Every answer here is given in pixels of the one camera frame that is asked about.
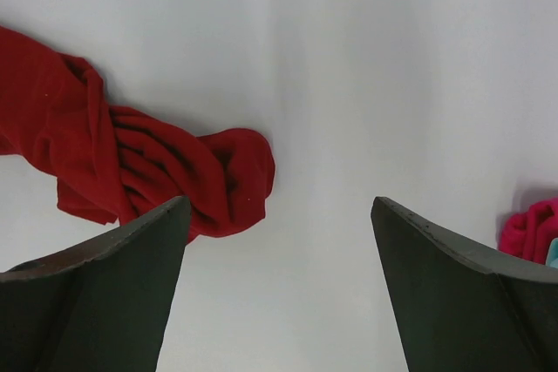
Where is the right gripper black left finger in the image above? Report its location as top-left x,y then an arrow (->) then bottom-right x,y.
1,197 -> 191,371

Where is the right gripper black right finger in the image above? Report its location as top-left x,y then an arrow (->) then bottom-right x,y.
371,197 -> 557,371

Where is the red t shirt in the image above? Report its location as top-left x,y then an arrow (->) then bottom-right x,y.
1,28 -> 276,239

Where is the pink folded t shirt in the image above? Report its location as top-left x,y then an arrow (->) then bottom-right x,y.
498,198 -> 557,265

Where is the light blue folded t shirt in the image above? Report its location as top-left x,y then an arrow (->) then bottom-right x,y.
546,238 -> 558,268

